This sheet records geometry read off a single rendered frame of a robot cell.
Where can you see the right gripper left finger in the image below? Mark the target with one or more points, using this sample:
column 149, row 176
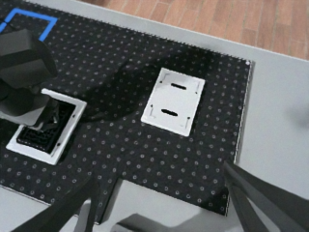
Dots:
column 56, row 216

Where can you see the blue tape outline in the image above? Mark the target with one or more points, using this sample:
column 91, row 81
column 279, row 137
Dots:
column 31, row 14

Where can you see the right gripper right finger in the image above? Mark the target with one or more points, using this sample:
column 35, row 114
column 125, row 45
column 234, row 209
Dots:
column 288, row 211

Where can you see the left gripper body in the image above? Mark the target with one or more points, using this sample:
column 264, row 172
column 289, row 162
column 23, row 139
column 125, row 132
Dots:
column 27, row 107

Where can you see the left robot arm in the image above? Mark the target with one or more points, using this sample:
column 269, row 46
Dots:
column 24, row 60

